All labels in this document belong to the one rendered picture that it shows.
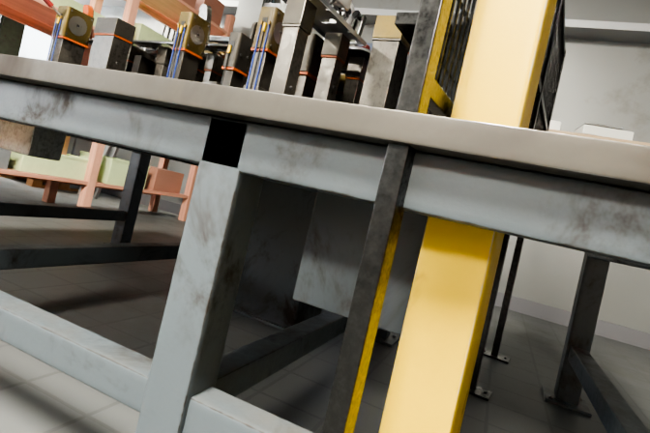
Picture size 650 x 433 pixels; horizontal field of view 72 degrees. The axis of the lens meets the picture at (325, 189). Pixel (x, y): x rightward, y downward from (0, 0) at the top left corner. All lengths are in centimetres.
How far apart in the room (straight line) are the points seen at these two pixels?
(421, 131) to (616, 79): 397
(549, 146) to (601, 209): 9
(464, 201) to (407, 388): 29
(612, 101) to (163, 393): 410
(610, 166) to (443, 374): 35
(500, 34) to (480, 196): 26
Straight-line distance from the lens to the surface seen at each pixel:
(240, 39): 142
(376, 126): 58
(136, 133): 83
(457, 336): 69
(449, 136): 56
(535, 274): 422
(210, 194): 72
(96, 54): 191
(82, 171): 411
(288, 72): 102
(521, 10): 75
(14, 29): 546
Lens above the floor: 57
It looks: 1 degrees up
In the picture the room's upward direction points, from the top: 13 degrees clockwise
